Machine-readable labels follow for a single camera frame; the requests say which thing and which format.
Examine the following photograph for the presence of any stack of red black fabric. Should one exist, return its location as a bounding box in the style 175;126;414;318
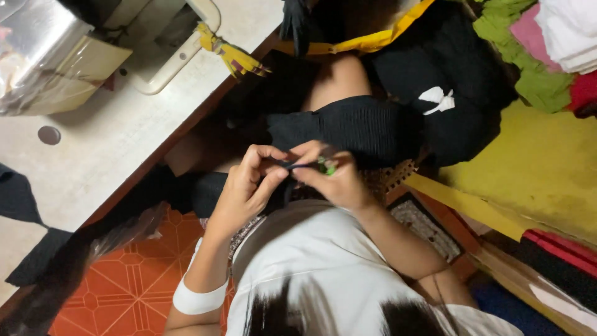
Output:
480;228;597;323

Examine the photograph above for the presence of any small black fabric piece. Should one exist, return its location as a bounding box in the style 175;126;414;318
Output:
267;158;322;171

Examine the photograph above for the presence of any cream sewing machine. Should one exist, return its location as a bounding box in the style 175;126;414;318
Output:
100;0;223;96

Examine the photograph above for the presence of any black ribbed knit fabric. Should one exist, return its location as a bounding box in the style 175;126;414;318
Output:
267;95;423;170

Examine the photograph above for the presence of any yellow fabric strap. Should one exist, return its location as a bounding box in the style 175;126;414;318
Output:
274;0;437;57

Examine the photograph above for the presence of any black garment heap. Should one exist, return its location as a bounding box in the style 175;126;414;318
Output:
364;0;519;168

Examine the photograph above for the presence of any round metal table plug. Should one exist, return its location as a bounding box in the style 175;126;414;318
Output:
37;125;62;146

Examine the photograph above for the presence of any crumpled clear plastic bag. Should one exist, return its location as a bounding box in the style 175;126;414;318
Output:
89;202;169;262

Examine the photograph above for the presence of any person's bare leg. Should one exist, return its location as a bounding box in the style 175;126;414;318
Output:
301;53;374;114

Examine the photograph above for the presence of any person's right hand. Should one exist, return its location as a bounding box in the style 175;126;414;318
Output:
288;141;379;217

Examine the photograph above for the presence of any white garment label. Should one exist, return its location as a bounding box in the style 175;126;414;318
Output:
418;86;456;116

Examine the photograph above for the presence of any black cut fabric piece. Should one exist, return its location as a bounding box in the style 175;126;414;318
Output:
5;227;75;288
0;162;48;228

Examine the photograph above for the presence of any grey framed doormat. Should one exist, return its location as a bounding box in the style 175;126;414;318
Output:
386;191;467;265

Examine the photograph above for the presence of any clear plastic sheet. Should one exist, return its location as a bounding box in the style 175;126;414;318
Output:
0;0;133;117

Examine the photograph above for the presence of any blue cloth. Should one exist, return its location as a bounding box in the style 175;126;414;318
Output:
469;279;567;336

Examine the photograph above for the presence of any yellow cloth sheet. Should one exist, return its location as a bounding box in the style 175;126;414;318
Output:
405;99;597;247

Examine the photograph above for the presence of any person's left hand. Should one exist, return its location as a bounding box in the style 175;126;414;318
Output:
208;145;290;232

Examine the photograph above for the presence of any black hanging fabric strip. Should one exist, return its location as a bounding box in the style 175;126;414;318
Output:
279;0;312;58

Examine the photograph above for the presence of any yellow striped cloth tie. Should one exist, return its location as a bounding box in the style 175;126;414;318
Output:
196;22;272;79

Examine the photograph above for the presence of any heap of coloured clothes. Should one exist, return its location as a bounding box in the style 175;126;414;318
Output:
472;0;597;119

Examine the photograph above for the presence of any person's white shirt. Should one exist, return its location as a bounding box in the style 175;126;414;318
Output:
225;200;525;336

